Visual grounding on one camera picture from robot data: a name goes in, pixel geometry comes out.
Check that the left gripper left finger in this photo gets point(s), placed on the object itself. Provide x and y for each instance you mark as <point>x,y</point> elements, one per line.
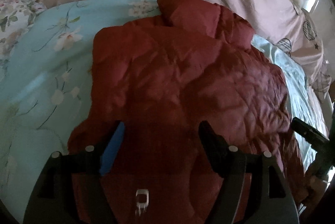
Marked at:
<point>69,188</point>

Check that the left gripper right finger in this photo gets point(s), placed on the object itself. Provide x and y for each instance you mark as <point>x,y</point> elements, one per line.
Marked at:
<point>269,199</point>

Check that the red puffer jacket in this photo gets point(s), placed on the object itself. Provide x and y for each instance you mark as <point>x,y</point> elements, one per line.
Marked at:
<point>161,76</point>

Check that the light blue floral quilt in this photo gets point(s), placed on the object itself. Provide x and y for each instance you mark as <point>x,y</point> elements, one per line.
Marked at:
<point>46,94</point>

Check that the person's right hand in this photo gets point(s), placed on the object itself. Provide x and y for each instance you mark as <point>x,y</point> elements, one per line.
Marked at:
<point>315,185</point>

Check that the white pink floral cloth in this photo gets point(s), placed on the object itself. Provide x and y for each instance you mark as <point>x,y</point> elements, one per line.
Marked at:
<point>17,17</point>

